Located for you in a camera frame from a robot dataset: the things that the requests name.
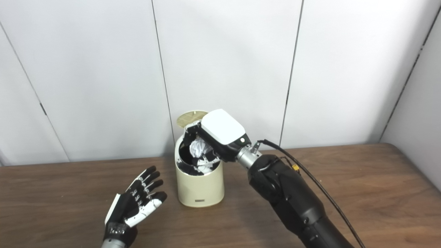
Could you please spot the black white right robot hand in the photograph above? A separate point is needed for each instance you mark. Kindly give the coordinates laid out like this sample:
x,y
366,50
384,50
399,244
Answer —
x,y
222,129

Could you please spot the cream-colored cylindrical bin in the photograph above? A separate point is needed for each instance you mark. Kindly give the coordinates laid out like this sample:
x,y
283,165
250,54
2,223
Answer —
x,y
200,187

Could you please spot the cream round bin lid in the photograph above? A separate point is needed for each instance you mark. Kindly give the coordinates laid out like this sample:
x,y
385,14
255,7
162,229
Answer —
x,y
187,119

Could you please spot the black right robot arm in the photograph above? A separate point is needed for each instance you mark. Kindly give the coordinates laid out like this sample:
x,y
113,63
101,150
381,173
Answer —
x,y
293,196

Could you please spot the white paper ball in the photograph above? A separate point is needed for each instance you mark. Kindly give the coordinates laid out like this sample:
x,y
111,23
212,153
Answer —
x,y
199,148

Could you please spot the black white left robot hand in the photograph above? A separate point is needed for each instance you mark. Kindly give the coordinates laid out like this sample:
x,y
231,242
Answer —
x,y
129,208

